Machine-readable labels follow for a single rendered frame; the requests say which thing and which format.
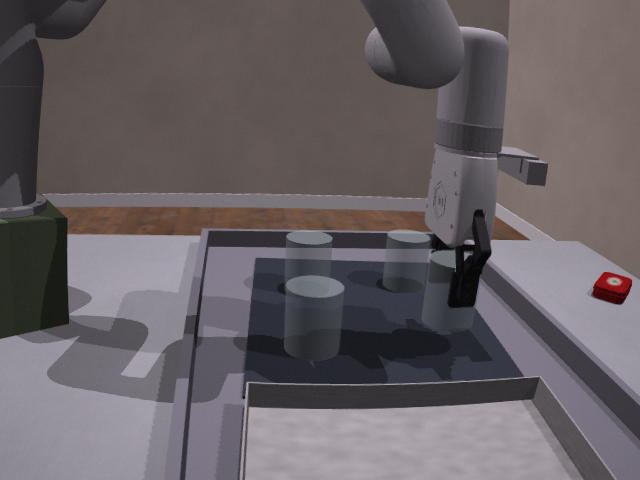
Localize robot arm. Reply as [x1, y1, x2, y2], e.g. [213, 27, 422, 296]
[0, 0, 548, 219]

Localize red square tin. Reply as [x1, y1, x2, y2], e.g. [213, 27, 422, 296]
[593, 272, 632, 304]

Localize dark grey flat mat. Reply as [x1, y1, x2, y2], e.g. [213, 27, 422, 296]
[242, 258, 524, 399]

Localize clear glass cylinder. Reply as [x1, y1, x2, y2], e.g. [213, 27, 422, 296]
[383, 230, 430, 293]
[421, 250, 481, 332]
[284, 275, 344, 361]
[284, 231, 333, 291]

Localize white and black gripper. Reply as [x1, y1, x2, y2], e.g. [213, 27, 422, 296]
[425, 143, 501, 308]

